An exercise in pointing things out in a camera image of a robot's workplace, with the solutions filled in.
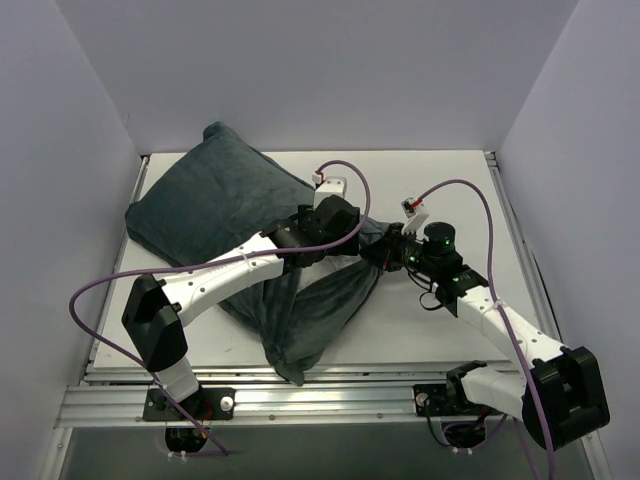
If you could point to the zebra and grey pillowcase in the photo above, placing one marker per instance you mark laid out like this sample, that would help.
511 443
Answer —
215 198

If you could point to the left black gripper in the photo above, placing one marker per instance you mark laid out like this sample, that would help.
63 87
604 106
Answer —
347 240

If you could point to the left side aluminium rail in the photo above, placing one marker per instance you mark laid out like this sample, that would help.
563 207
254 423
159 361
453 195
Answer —
136 194

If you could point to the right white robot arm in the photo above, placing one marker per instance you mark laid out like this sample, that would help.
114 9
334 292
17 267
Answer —
557 391

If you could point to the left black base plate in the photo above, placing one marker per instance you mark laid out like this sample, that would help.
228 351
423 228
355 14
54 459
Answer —
204 405

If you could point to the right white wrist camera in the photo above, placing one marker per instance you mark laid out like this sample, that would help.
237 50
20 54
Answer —
416 215

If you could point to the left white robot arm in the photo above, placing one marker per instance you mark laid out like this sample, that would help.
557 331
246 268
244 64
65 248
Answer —
158 310

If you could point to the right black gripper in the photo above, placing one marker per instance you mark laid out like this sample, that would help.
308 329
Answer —
391 248

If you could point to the aluminium front rail frame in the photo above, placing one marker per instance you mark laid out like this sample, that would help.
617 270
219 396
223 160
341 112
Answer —
344 423

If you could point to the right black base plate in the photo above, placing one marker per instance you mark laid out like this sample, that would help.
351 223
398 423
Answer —
432 400

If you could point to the white pillow insert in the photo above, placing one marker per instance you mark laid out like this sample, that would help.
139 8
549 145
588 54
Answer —
325 267

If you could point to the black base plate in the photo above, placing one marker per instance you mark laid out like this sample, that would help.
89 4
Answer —
432 400
204 405

